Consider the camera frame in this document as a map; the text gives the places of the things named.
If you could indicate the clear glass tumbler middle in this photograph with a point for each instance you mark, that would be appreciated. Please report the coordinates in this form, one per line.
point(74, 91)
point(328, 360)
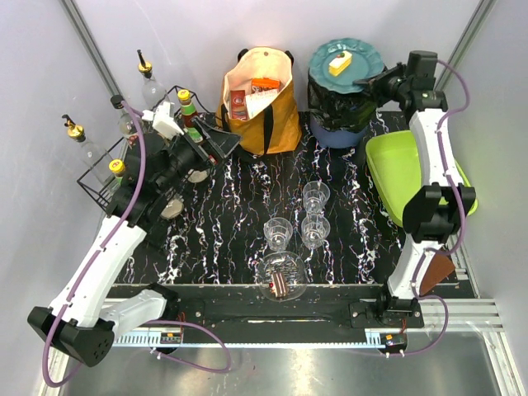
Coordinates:
point(314, 230)

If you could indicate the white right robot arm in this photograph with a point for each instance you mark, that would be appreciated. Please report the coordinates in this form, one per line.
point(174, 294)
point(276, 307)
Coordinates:
point(439, 208)

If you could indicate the clear oil bottle gold spout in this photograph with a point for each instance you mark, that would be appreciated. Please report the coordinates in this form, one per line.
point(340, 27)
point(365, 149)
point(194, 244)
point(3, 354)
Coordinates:
point(96, 158)

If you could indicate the clear glass tumbler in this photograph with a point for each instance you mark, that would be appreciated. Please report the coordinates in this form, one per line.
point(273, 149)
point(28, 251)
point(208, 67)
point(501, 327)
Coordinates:
point(278, 232)
point(315, 196)
point(314, 230)

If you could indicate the glass jar front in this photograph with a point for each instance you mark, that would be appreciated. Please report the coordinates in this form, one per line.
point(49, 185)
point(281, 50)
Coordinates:
point(173, 208)

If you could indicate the clear glass tumbler left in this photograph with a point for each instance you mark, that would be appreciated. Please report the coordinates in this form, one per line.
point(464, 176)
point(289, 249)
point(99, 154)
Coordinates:
point(278, 232)

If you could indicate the clear glass bowl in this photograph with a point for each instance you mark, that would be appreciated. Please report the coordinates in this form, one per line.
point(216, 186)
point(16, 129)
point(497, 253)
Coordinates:
point(293, 268)

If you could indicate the orange snack box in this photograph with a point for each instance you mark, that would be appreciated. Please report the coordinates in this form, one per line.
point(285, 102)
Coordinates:
point(264, 84)

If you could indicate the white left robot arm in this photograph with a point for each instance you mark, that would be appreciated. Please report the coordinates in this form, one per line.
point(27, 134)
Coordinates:
point(76, 322)

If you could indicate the clear bottle black cap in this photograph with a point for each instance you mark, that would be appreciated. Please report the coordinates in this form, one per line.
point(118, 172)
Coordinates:
point(126, 121)

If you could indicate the glass jar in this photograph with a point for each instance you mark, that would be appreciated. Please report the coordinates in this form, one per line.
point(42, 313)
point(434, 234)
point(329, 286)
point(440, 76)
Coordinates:
point(173, 208)
point(196, 176)

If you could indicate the brown scouring pad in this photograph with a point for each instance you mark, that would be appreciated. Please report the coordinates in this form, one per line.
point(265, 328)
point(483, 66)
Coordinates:
point(440, 267)

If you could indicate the trash bin with black liner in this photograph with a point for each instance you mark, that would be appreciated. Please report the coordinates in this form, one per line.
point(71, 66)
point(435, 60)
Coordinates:
point(338, 121)

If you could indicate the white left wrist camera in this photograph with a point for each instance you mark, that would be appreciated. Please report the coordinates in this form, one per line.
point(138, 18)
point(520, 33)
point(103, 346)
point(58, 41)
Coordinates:
point(162, 120)

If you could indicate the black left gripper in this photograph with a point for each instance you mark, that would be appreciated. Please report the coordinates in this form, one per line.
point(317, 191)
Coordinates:
point(202, 144)

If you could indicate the orange canvas tote bag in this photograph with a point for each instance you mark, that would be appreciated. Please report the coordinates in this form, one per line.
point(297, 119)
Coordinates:
point(274, 127)

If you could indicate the red sauce bottle yellow cap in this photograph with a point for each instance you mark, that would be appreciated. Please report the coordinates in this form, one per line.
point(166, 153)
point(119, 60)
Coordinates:
point(117, 168)

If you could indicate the lime green plastic tub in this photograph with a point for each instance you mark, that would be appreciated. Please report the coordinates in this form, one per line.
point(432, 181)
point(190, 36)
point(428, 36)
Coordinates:
point(394, 163)

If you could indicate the clear glass tumbler rear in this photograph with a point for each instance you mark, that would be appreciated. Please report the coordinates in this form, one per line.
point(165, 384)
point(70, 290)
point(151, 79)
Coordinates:
point(315, 196)

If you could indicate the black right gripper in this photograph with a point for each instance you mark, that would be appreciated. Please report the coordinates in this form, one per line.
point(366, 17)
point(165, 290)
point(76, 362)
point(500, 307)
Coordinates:
point(382, 82)

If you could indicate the red snack box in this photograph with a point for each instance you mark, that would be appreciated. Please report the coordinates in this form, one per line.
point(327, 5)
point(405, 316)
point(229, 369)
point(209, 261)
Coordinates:
point(238, 106)

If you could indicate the black wire dish rack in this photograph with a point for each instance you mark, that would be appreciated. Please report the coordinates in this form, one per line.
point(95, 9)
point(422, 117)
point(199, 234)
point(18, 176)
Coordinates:
point(160, 162)

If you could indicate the teal ceramic plate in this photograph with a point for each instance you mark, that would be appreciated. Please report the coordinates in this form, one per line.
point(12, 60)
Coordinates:
point(366, 63)

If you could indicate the chocolate cake slice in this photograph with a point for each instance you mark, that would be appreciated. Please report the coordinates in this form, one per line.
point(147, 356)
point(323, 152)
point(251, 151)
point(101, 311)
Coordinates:
point(278, 285)

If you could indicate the white paper package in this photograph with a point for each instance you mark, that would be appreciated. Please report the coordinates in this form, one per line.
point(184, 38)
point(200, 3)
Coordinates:
point(258, 101)

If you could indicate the yellow cake slice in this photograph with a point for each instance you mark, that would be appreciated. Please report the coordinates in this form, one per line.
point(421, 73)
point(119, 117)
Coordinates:
point(340, 62)

